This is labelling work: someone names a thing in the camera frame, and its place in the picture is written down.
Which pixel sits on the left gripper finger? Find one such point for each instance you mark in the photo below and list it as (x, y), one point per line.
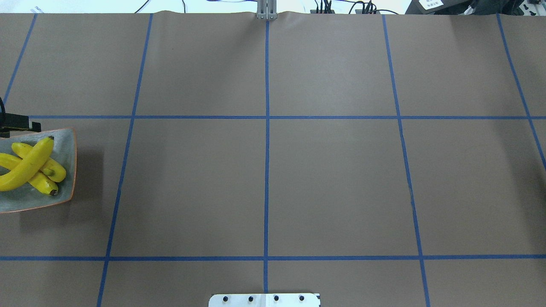
(14, 122)

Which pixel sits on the yellow banana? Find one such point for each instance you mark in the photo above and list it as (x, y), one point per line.
(28, 166)
(52, 169)
(39, 181)

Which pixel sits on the grey square plate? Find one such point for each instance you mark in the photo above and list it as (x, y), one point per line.
(64, 152)

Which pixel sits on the black box with label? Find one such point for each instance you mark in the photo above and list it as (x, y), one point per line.
(428, 7)

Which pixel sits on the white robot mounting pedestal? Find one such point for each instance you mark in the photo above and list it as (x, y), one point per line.
(265, 300)

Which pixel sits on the aluminium frame post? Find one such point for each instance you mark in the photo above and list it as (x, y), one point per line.
(266, 10)

